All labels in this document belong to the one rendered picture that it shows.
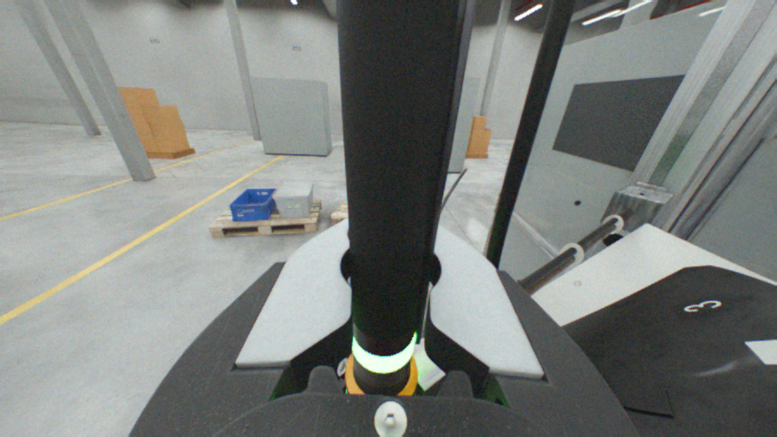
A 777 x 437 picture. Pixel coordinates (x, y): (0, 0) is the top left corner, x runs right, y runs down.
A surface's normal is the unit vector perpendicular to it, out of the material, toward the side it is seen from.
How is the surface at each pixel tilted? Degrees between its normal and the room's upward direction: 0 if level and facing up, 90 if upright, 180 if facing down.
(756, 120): 90
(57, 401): 0
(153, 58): 90
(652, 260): 50
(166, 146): 90
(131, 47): 90
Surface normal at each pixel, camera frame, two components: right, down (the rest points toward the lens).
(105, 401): 0.04, -0.89
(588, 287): -0.74, -0.61
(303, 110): 0.06, 0.45
